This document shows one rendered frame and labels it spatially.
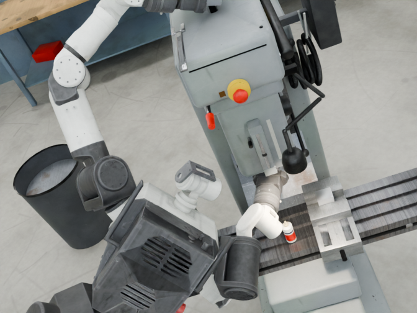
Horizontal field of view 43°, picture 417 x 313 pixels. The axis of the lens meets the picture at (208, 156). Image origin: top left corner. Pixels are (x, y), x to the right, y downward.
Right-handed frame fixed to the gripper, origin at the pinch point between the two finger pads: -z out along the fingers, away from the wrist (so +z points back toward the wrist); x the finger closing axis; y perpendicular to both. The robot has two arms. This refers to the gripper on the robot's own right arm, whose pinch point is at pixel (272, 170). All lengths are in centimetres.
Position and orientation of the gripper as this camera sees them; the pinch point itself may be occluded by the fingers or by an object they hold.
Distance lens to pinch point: 192.2
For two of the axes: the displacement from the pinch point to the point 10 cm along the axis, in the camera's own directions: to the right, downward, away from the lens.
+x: -9.2, 1.0, 3.7
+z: -2.0, 6.9, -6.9
